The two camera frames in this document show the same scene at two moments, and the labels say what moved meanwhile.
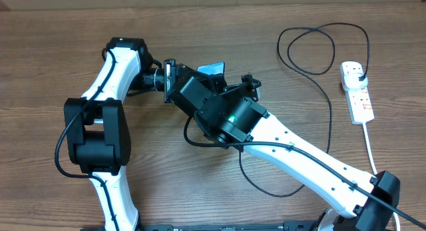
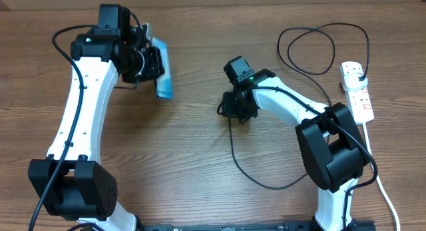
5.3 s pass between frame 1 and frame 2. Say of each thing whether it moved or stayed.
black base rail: stayed
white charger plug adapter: stayed
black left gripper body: moved
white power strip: stayed
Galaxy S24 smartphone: moved
